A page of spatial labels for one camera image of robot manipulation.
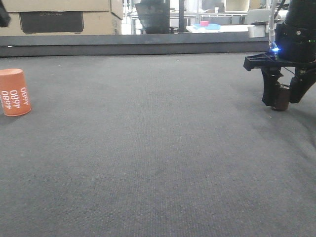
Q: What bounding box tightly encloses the white background table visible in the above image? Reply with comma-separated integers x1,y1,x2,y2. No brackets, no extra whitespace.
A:
186,24,251,33

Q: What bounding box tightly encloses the cardboard box with black label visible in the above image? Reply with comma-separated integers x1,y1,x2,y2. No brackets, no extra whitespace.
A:
0,0,123,36

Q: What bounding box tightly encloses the dark office chair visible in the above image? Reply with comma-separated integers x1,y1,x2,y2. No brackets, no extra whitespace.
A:
135,0,176,34

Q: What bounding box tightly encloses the black vertical post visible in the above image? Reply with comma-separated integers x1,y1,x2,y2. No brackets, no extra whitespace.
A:
178,0,185,33

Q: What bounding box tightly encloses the dark table edge rail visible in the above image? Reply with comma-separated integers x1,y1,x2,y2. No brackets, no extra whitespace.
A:
0,32,269,58

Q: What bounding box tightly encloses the blue tray with pink item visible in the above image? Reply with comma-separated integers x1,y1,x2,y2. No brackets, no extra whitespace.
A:
192,21,221,30

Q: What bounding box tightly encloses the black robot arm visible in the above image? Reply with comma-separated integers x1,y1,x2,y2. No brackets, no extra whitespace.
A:
243,0,316,111

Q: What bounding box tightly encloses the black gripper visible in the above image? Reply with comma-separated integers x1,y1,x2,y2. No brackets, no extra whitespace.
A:
243,23,316,106

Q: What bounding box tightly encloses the orange cylinder marked 4680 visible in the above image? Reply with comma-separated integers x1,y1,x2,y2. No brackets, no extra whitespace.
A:
0,69,32,117

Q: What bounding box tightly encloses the dark brown cylindrical capacitor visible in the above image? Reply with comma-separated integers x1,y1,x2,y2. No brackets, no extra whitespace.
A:
271,84,290,111

